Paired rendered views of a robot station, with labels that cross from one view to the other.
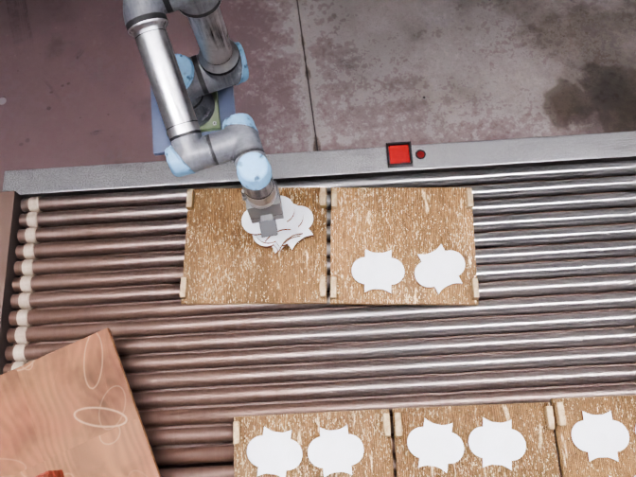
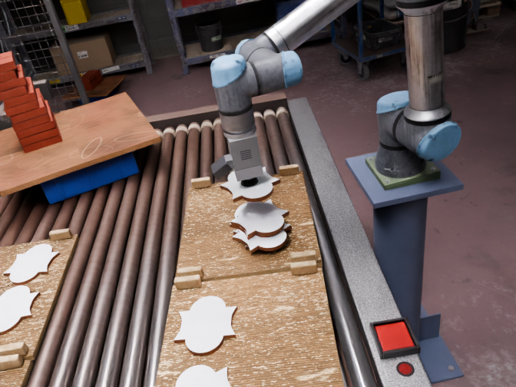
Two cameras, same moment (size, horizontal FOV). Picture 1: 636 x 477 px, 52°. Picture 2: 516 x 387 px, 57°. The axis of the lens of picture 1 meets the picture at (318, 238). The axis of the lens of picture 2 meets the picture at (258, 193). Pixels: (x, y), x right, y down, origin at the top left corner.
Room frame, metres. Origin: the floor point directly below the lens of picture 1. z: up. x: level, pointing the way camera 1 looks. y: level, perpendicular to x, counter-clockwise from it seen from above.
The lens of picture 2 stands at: (0.60, -0.84, 1.70)
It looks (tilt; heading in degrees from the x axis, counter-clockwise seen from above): 34 degrees down; 87
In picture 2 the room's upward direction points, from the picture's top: 10 degrees counter-clockwise
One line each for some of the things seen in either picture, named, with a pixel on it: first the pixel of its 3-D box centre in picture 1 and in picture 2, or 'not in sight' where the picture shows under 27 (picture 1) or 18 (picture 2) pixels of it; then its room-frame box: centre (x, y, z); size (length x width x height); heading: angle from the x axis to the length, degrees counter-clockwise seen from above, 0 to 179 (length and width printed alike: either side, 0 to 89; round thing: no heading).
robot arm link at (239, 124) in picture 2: (258, 189); (236, 117); (0.63, 0.13, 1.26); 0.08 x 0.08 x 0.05
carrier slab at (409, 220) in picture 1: (401, 244); (246, 352); (0.55, -0.24, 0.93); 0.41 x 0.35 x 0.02; 83
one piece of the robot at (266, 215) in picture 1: (263, 209); (233, 150); (0.61, 0.13, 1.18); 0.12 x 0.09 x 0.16; 3
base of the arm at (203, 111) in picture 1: (187, 99); (399, 150); (1.11, 0.35, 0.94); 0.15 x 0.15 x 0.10
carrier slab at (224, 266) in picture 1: (256, 244); (246, 221); (0.61, 0.18, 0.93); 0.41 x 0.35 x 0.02; 83
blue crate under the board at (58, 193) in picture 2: not in sight; (84, 157); (0.10, 0.68, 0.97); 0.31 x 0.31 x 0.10; 18
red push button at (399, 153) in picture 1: (398, 154); (394, 338); (0.84, -0.27, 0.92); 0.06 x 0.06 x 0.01; 86
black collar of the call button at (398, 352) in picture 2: (398, 154); (394, 337); (0.84, -0.27, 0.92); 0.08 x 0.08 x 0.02; 86
